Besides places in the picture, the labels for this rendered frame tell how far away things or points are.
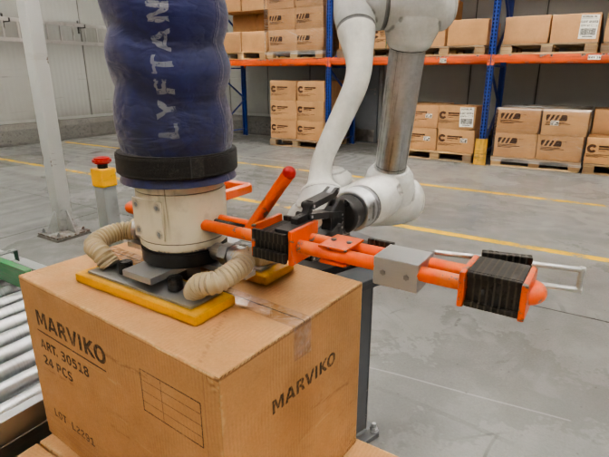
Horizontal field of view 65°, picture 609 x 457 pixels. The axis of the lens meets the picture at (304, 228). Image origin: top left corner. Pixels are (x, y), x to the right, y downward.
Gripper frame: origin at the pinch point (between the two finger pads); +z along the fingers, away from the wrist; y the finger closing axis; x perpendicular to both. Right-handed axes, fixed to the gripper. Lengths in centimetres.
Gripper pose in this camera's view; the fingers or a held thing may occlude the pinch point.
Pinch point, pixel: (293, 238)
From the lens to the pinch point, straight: 81.8
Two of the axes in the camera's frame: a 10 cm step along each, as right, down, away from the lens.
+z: -5.4, 2.6, -8.0
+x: -8.4, -1.7, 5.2
